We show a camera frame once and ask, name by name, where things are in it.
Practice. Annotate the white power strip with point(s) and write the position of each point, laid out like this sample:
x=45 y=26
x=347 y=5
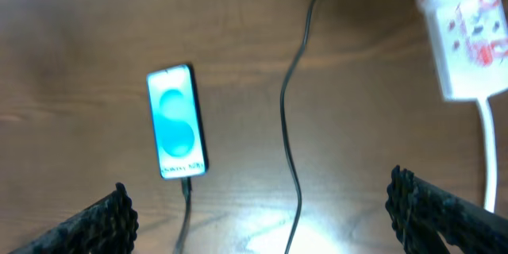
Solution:
x=469 y=43

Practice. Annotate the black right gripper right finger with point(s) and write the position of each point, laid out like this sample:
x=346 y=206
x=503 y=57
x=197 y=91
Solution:
x=426 y=219

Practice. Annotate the blue Galaxy smartphone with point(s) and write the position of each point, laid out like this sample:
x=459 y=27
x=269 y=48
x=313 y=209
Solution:
x=177 y=122

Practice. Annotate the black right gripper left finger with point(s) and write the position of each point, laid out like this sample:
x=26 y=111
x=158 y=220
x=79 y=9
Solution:
x=108 y=226

